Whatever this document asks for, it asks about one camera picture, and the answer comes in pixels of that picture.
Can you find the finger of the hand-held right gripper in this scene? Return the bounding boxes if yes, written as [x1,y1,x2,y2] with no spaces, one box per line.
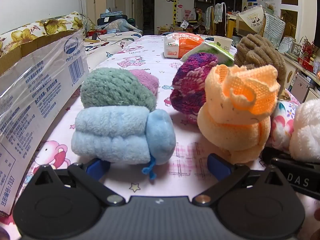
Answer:
[261,146,292,165]

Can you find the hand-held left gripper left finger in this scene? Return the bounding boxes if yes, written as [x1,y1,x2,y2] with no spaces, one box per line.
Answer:
[32,158,126,207]

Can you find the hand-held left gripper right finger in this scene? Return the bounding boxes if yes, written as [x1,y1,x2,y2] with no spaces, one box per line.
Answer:
[192,154,289,207]

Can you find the light blue fleece towel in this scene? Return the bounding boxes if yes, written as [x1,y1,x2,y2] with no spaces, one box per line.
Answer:
[71,106,153,165]

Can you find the white fluffy cloth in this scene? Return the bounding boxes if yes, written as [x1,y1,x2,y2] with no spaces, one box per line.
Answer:
[289,99,320,162]

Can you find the magenta knitted cloth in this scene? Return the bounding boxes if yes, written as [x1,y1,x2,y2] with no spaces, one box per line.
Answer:
[170,52,219,124]

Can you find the cardboard box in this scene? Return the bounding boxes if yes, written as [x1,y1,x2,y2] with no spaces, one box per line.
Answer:
[0,29,90,218]

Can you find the pink fluffy cloth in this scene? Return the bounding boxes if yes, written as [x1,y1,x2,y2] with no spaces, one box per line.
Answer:
[129,69,160,98]

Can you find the brown chenille cloth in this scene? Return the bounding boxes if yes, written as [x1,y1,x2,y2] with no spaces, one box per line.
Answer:
[234,34,287,95]

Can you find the green and white packet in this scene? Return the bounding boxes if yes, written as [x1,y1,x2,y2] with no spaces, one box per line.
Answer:
[180,41,235,67]

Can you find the pink floral cloth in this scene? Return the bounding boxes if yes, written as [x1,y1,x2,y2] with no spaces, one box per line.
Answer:
[271,99,297,153]

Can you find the peach knitted cloth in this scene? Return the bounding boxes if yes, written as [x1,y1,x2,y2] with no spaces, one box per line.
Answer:
[197,64,280,165]

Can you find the white sideboard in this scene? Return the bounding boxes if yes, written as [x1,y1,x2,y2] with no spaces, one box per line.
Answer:
[285,52,320,103]

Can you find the green fluffy cloth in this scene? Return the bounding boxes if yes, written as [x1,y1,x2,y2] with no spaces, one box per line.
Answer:
[80,67,157,111]

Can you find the red gift box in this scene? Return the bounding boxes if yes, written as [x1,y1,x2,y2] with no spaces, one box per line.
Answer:
[297,56,320,73]

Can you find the red flower plant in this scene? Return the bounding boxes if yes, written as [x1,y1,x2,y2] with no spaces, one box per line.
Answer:
[301,37,317,58]

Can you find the sofa with cartoon cover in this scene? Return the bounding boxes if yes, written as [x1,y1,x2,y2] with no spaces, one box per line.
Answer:
[84,29,144,72]

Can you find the white paper cup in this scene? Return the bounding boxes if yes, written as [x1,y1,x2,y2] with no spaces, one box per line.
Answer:
[214,36,233,53]

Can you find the chair with quilted cover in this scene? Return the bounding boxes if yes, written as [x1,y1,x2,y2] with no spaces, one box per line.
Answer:
[261,12,286,49]

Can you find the orange and white tissue packet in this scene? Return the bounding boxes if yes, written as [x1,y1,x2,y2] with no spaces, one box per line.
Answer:
[164,33,205,59]

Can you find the beige printed cloth cover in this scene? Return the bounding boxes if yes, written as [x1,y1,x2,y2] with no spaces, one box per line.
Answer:
[236,6,267,37]

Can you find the grey blue quilt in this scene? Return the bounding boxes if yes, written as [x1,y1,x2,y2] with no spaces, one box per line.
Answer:
[102,20,143,34]

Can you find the yellow floral cushion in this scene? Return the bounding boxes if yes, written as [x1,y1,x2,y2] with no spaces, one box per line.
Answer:
[43,11,85,34]
[0,21,48,55]

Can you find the black bag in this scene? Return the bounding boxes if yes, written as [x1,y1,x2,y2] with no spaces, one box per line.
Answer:
[97,15,128,26]

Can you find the chair with lace cover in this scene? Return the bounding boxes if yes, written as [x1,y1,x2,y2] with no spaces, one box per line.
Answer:
[205,6,216,34]
[214,2,227,25]

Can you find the blue folded cloth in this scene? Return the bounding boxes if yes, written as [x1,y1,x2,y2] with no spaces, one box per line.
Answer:
[101,9,123,18]

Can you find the giraffe height chart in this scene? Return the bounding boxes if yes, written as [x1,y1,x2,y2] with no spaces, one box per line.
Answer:
[172,0,184,28]

